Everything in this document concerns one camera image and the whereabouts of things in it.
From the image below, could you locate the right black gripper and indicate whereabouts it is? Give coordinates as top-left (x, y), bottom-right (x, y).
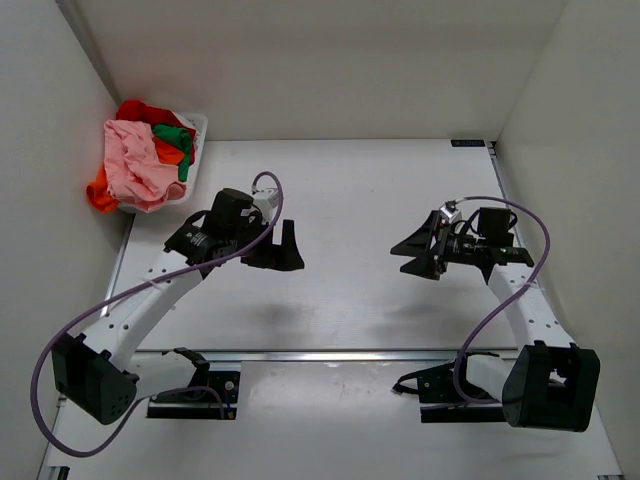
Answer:
top-left (390, 211), bottom-right (484, 280)

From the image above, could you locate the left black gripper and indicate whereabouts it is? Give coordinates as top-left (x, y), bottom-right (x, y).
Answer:
top-left (233, 211), bottom-right (306, 265)

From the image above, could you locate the pink t shirt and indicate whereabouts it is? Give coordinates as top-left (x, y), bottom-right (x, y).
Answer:
top-left (103, 120), bottom-right (186, 213)

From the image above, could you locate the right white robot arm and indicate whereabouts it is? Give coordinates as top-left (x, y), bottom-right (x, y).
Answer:
top-left (391, 201), bottom-right (600, 433)

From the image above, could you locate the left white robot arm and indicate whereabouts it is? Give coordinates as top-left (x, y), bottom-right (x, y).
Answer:
top-left (52, 187), bottom-right (304, 425)

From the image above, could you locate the green t shirt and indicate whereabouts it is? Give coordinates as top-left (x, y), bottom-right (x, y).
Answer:
top-left (152, 125), bottom-right (194, 183)

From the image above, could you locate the white laundry basket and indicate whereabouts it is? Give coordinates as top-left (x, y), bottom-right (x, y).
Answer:
top-left (103, 100), bottom-right (200, 213)

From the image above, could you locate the orange t shirt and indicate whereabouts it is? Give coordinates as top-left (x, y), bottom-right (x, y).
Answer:
top-left (85, 134), bottom-right (184, 216)

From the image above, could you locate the red t shirt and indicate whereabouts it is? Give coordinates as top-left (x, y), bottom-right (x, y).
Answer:
top-left (116, 100), bottom-right (182, 127)

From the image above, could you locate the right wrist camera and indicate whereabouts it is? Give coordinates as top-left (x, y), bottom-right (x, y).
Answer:
top-left (439, 200), bottom-right (461, 225)

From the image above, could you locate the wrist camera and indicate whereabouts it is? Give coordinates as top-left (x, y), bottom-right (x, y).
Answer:
top-left (252, 188), bottom-right (280, 213)
top-left (439, 200), bottom-right (461, 225)

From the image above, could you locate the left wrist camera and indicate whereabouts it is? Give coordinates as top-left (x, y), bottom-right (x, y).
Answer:
top-left (252, 188), bottom-right (280, 213)

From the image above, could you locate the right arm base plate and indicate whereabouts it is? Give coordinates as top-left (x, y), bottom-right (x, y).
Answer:
top-left (391, 351), bottom-right (515, 424)

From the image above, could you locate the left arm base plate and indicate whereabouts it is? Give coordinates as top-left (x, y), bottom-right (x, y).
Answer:
top-left (146, 348), bottom-right (241, 421)

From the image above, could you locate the aluminium table rail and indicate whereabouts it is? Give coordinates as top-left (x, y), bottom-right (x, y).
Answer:
top-left (134, 349), bottom-right (521, 363)

